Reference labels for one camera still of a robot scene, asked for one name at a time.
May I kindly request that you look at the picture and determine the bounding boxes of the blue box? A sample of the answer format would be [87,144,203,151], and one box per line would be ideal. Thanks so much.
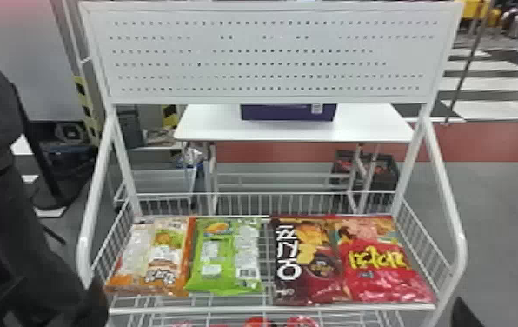
[240,103,338,123]

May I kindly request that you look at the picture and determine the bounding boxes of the white side table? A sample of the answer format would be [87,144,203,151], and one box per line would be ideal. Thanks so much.
[173,103,415,216]

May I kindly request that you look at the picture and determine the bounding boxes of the black crate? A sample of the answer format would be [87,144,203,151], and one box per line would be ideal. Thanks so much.
[329,150,401,193]

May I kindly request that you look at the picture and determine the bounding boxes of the yellow black striped post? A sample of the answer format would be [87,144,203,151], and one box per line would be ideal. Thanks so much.
[73,74,101,139]

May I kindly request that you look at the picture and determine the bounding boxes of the orange snack packet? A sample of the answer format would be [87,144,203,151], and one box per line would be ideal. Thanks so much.
[103,217,196,298]

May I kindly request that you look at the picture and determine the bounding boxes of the green snack packet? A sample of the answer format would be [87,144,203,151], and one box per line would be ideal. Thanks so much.
[183,217,265,296]

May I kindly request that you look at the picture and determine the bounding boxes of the dark red snack packet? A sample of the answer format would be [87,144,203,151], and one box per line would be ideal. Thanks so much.
[269,215,352,306]

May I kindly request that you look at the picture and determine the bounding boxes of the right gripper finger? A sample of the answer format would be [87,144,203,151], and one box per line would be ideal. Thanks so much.
[449,296,487,327]

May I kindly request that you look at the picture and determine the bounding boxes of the white wire rack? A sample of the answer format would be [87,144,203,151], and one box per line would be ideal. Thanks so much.
[75,0,469,327]

